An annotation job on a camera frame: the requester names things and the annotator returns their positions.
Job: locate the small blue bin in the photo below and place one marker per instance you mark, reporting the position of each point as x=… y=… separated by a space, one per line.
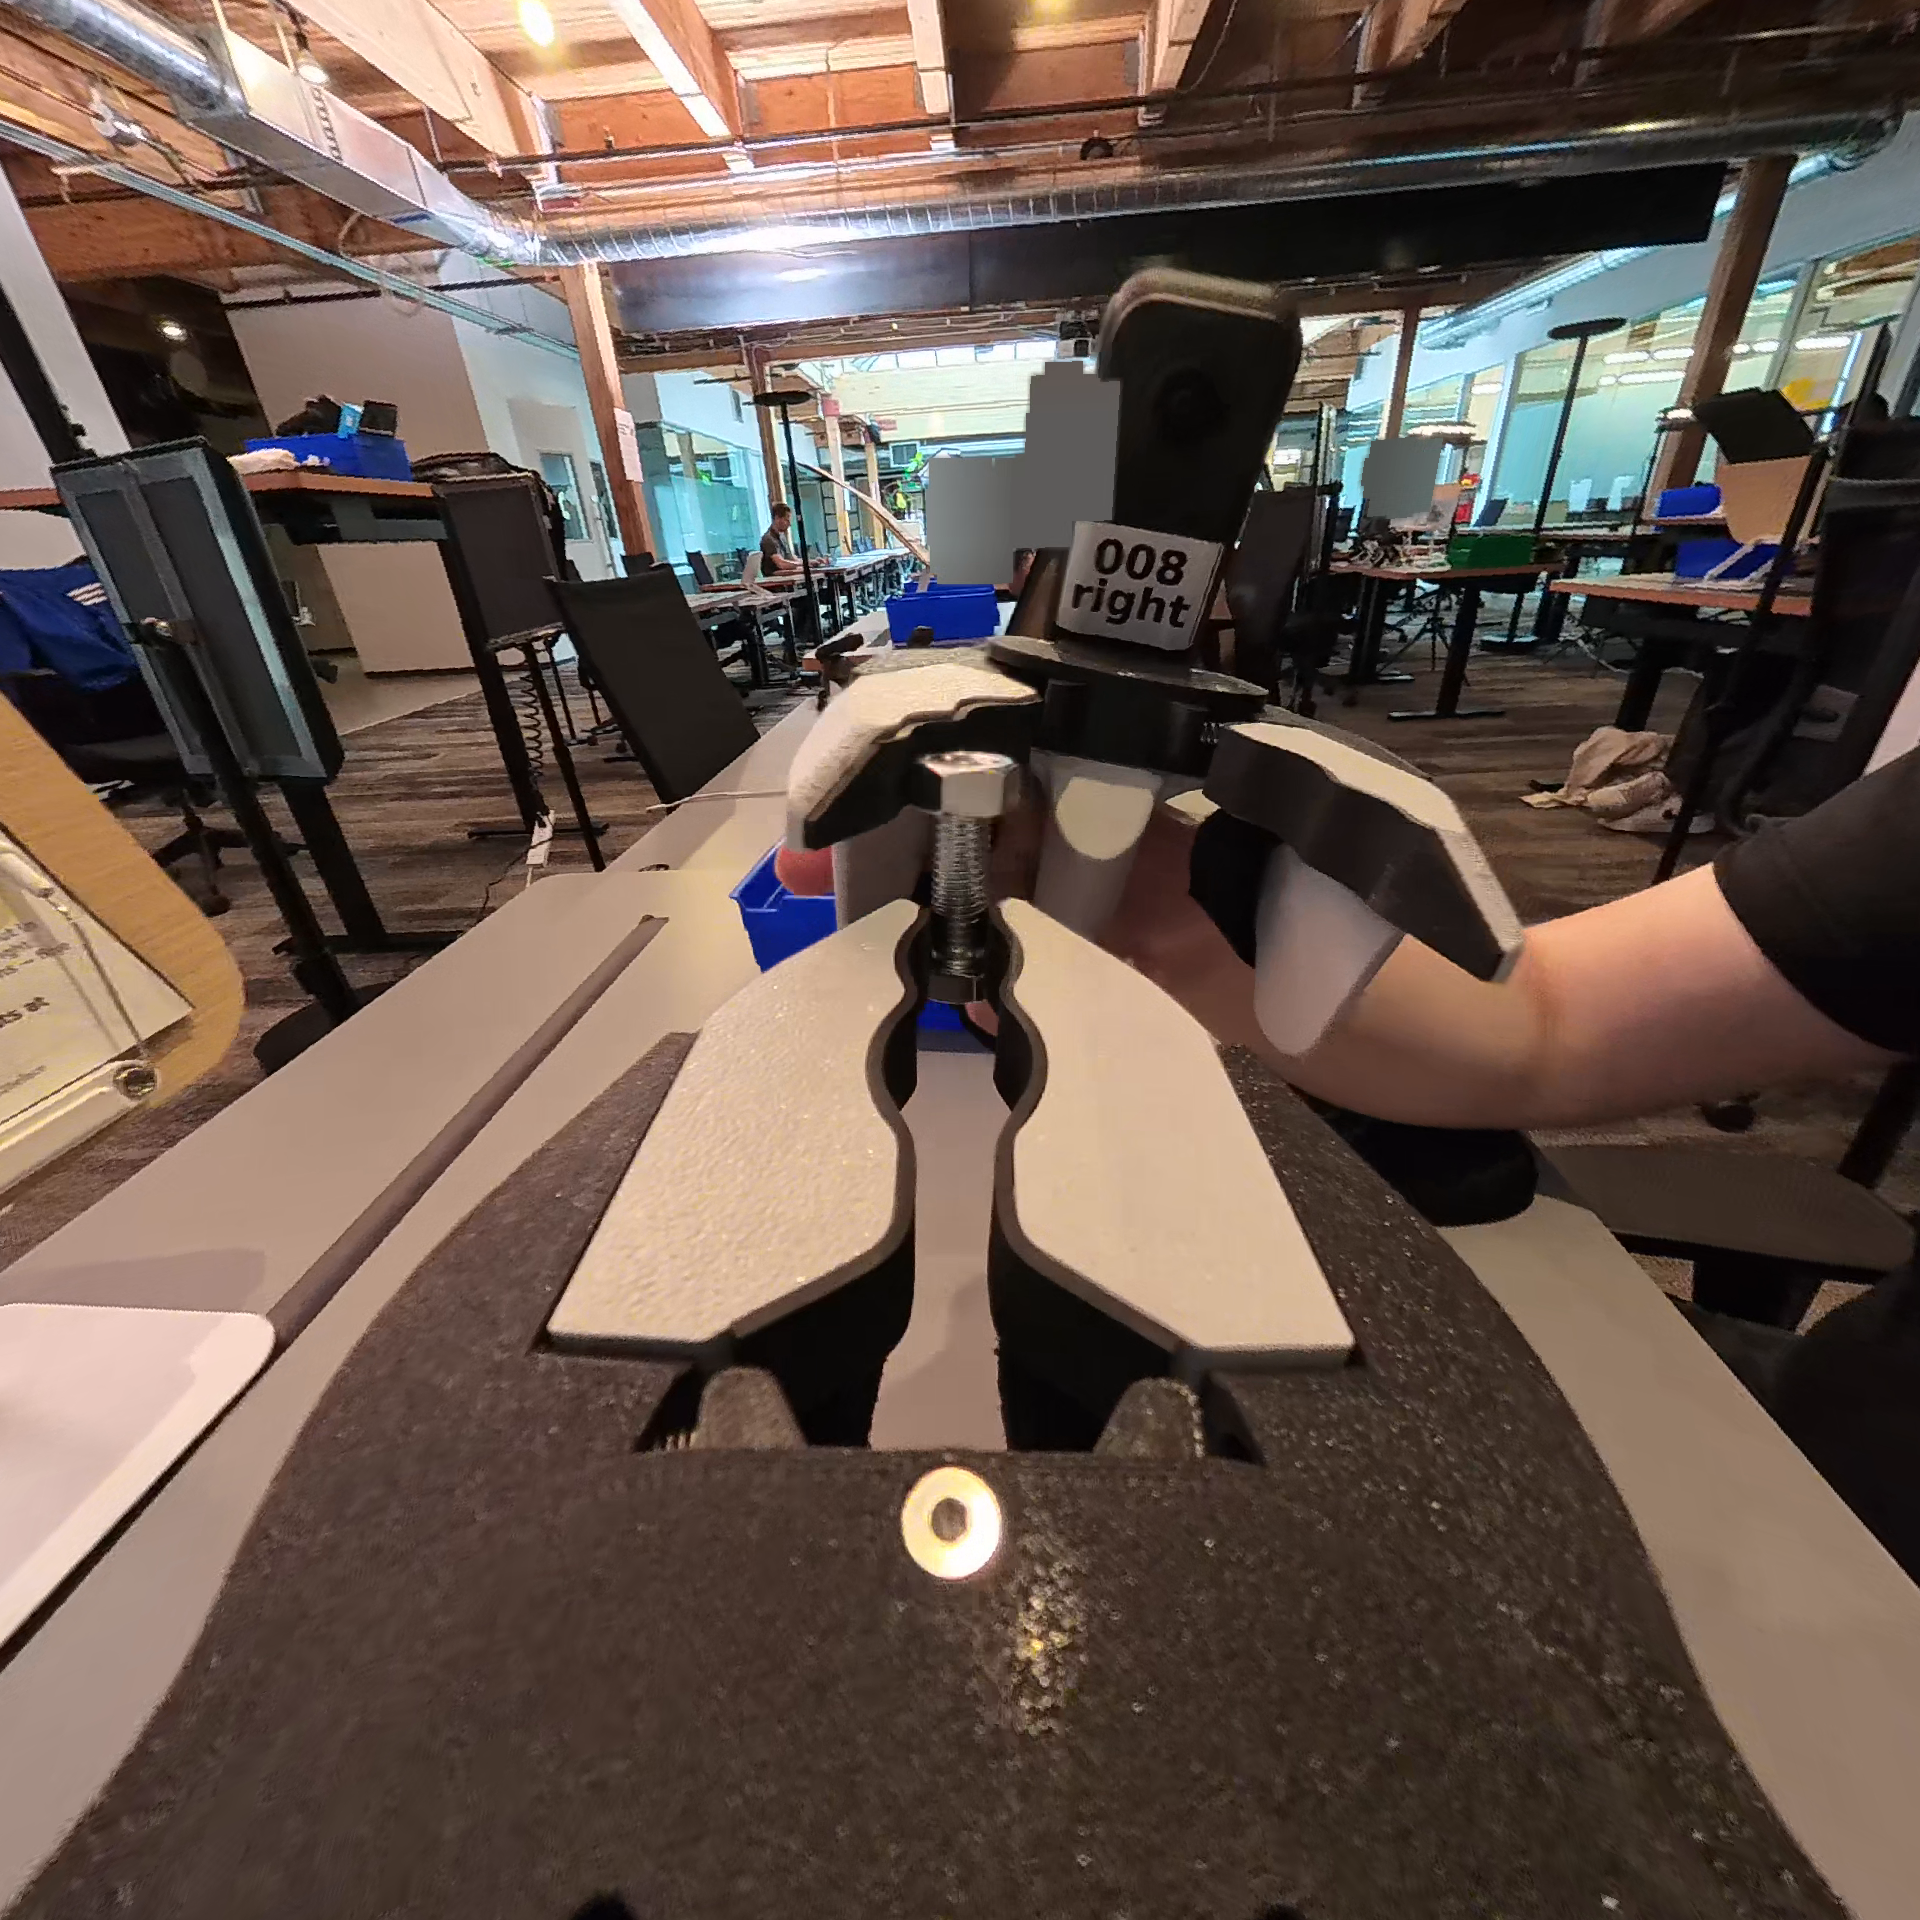
x=330 y=457
x=945 y=618

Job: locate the wooden top office desk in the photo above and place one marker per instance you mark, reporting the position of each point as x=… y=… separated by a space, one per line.
x=374 y=599

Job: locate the green plastic bin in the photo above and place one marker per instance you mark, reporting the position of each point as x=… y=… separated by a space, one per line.
x=1493 y=551

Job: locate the blue striped jacket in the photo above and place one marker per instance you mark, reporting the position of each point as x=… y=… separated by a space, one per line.
x=60 y=644

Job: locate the steel hex nut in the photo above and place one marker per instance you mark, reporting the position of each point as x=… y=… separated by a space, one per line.
x=956 y=984

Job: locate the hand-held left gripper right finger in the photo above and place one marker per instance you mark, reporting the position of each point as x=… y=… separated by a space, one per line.
x=1155 y=1184

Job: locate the black panel stand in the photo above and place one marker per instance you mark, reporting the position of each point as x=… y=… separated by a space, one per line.
x=660 y=674
x=493 y=555

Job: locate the person's right hand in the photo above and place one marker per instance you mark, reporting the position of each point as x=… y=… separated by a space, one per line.
x=1161 y=930

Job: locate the dark framed panel on stand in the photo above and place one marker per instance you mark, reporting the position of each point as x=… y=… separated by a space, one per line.
x=194 y=599

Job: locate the white cloth heap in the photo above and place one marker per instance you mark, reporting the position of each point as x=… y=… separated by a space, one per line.
x=1620 y=779

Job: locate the steel hex bolt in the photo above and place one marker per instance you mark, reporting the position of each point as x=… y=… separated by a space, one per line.
x=960 y=885

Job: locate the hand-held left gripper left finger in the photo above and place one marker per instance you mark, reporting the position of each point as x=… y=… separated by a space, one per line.
x=749 y=1170

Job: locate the wooden backboard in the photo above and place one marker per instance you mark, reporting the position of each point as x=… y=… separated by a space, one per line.
x=134 y=868

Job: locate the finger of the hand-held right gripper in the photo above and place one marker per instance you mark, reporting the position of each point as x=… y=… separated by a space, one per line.
x=869 y=713
x=1349 y=818

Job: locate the blue plastic bin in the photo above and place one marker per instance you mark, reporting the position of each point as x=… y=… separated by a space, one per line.
x=779 y=921

